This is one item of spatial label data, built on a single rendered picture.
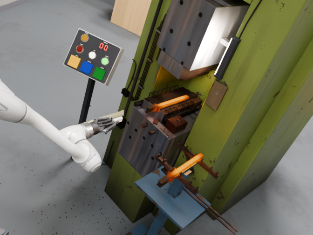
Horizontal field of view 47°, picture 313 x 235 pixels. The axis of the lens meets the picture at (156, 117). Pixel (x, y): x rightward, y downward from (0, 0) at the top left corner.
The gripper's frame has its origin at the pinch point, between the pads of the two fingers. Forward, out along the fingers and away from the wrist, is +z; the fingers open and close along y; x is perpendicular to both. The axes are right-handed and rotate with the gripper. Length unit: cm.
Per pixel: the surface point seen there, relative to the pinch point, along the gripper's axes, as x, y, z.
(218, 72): 41, 25, 45
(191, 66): 40, 12, 35
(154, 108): -0.1, 0.5, 32.1
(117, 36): -101, -237, 223
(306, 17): 87, 48, 62
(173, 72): 29.1, 2.0, 34.9
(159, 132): -10.1, 12.5, 28.8
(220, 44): 52, 12, 57
